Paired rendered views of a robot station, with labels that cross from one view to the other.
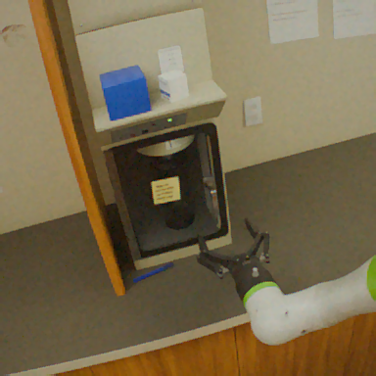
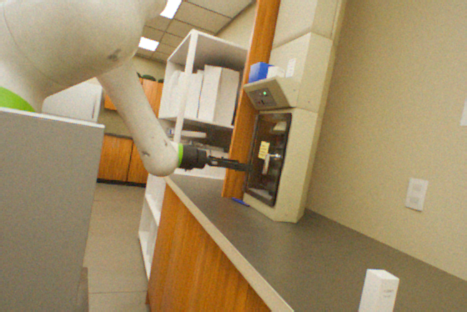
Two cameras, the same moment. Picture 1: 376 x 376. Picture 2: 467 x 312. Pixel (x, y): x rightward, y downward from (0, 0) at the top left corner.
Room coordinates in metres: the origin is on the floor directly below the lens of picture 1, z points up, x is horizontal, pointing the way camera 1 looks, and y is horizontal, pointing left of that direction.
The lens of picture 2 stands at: (0.67, -1.20, 1.22)
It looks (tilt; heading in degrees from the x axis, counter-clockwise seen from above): 3 degrees down; 77
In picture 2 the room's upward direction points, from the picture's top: 11 degrees clockwise
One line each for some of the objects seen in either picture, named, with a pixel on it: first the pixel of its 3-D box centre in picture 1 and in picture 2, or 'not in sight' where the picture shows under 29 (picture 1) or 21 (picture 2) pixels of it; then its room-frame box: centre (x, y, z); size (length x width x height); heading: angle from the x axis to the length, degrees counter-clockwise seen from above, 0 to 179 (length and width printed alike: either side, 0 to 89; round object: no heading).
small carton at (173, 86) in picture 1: (173, 85); (275, 75); (1.06, 0.00, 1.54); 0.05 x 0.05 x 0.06; 28
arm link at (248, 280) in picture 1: (257, 286); (187, 156); (0.74, -0.11, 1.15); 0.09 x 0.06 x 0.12; 101
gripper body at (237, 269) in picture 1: (245, 268); (206, 159); (0.81, -0.10, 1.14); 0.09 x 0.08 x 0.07; 11
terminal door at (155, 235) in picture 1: (172, 196); (264, 156); (1.10, 0.06, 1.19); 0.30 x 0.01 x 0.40; 100
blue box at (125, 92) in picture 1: (124, 92); (263, 76); (1.03, 0.12, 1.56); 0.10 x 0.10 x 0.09; 10
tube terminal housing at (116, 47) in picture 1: (155, 134); (294, 133); (1.23, 0.08, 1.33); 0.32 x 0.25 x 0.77; 100
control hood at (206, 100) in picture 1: (160, 118); (267, 95); (1.05, 0.05, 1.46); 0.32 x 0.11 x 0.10; 100
